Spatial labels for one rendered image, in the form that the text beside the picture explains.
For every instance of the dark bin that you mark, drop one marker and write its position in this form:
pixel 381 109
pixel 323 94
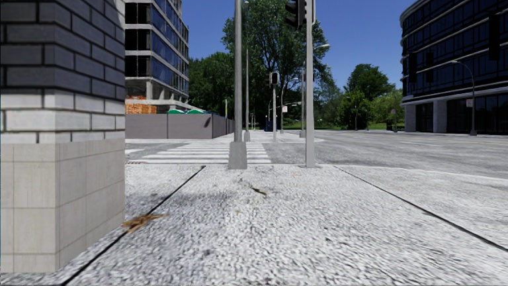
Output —
pixel 268 126

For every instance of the traffic light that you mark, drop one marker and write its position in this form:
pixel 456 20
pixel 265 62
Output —
pixel 274 103
pixel 309 87

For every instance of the grey pole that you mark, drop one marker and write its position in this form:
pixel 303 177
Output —
pixel 237 87

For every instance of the trees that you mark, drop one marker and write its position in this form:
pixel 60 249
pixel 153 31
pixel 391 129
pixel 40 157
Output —
pixel 274 55

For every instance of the grey site fence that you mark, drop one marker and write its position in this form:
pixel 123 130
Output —
pixel 178 126

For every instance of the glass and concrete tower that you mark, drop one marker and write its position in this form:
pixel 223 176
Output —
pixel 156 35

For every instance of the grey brick building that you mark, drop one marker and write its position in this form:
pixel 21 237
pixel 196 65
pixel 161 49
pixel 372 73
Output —
pixel 59 87

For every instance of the dark glass building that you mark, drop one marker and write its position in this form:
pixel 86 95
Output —
pixel 456 47

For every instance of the sign on a post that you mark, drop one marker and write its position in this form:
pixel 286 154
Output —
pixel 226 108

